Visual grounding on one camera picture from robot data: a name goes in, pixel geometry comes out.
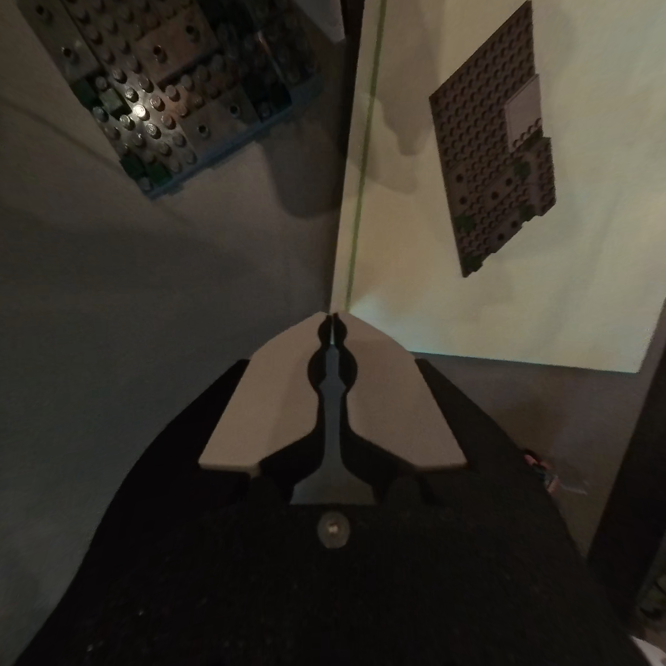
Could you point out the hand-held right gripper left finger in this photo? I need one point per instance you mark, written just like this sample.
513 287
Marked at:
260 411

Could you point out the instruction booklet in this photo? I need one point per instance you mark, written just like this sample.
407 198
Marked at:
598 208

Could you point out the white rounded object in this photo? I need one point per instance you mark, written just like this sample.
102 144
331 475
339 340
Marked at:
650 653

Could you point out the grey studded baseplate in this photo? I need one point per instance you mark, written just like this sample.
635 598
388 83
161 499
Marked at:
156 104

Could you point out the grey desk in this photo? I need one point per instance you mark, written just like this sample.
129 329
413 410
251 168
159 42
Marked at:
156 312

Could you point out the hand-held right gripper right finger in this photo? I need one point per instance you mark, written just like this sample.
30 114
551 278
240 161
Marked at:
406 411

